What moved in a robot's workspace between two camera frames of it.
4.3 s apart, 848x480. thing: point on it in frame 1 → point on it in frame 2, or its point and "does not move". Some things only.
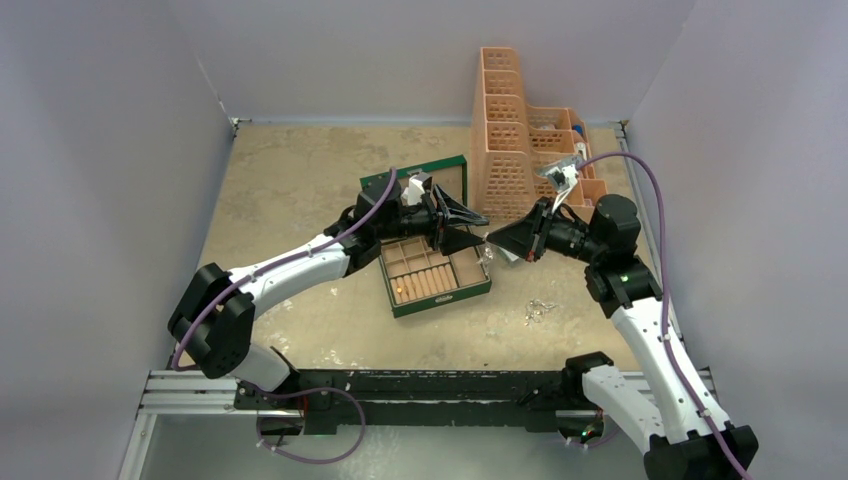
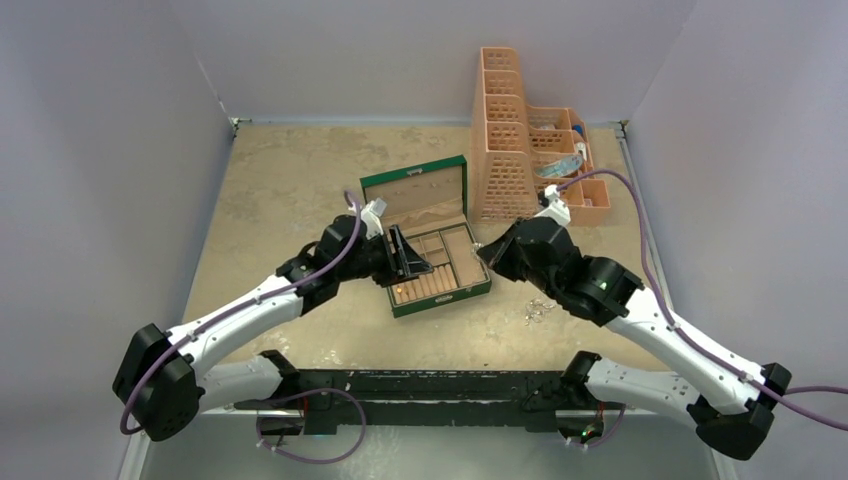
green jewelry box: (421, 276) does not move
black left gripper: (450, 239) → (404, 262)
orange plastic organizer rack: (511, 141) does not move
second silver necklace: (536, 310) does not move
